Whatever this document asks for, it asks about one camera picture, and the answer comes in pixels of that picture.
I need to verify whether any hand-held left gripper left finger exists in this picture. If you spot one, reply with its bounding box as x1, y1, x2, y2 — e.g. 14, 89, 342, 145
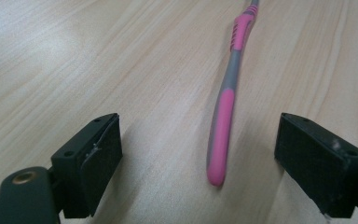
50, 112, 124, 219

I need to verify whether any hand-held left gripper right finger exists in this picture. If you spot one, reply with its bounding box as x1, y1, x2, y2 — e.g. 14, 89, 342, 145
273, 112, 358, 219

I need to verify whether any pink and grey toothbrush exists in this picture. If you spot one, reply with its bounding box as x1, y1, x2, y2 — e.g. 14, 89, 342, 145
206, 0, 261, 188

